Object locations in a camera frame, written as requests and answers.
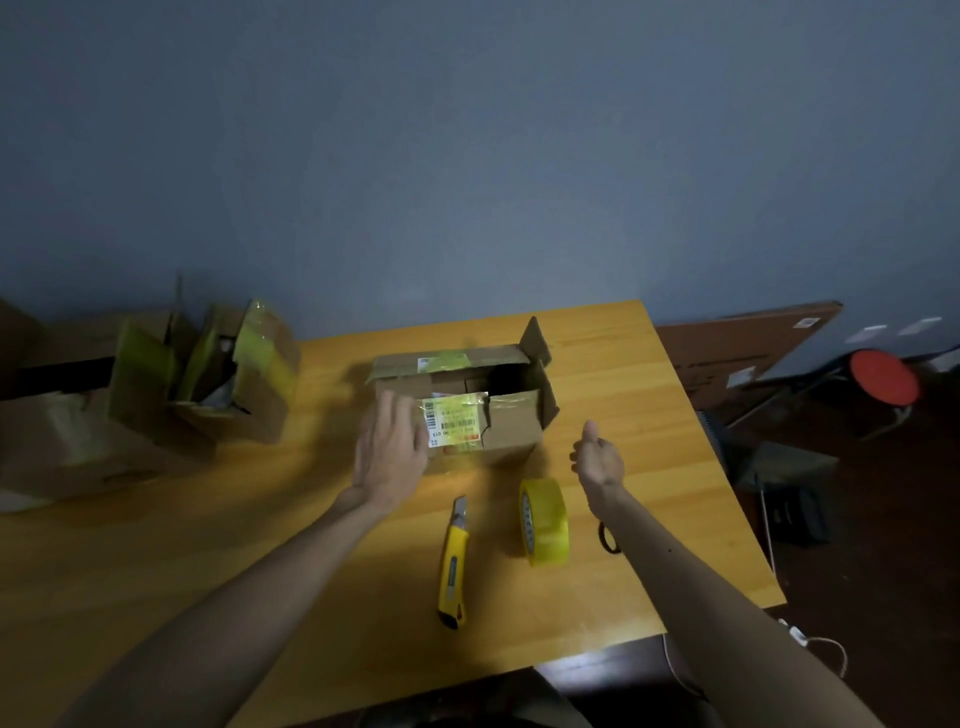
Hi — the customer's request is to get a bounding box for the small labelled cardboard box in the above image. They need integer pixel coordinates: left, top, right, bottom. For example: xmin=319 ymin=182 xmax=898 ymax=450
xmin=366 ymin=315 xmax=561 ymax=468

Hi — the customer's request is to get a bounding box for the large plain cardboard box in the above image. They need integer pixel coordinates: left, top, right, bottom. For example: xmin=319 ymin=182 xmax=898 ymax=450
xmin=0 ymin=298 xmax=220 ymax=514

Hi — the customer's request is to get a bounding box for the person's right hand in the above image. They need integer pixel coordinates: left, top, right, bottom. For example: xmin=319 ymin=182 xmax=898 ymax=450
xmin=569 ymin=420 xmax=627 ymax=520

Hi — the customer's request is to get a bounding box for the white cable with adapter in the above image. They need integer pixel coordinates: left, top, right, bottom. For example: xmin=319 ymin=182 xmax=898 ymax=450
xmin=663 ymin=617 xmax=850 ymax=700

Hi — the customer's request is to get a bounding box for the person's left hand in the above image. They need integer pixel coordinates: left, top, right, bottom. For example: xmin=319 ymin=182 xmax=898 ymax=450
xmin=337 ymin=389 xmax=432 ymax=516

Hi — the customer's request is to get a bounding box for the person's right forearm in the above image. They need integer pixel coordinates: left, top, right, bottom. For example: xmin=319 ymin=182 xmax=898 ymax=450
xmin=588 ymin=486 xmax=886 ymax=728

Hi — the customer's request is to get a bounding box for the yellow packing tape roll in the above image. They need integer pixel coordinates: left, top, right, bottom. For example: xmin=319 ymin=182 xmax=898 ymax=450
xmin=518 ymin=477 xmax=571 ymax=569

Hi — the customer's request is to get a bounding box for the person's left forearm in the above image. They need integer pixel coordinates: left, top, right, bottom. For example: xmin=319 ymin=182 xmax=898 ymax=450
xmin=56 ymin=491 xmax=400 ymax=728

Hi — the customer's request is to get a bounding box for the flat brown cardboard carton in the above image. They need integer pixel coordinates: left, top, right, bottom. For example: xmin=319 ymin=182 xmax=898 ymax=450
xmin=655 ymin=300 xmax=845 ymax=423

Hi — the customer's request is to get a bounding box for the red round stool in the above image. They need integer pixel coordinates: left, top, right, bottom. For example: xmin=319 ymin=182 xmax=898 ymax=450
xmin=846 ymin=348 xmax=923 ymax=444

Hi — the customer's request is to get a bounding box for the yellow utility knife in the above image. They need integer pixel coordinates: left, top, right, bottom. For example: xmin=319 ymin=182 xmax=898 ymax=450
xmin=437 ymin=495 xmax=471 ymax=631

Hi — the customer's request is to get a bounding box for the black floor device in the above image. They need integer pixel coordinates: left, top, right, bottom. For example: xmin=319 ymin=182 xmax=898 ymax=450
xmin=765 ymin=486 xmax=832 ymax=547

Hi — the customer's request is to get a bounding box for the open cardboard box yellow tape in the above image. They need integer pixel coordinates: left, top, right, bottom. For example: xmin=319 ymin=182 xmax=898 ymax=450
xmin=107 ymin=298 xmax=303 ymax=445

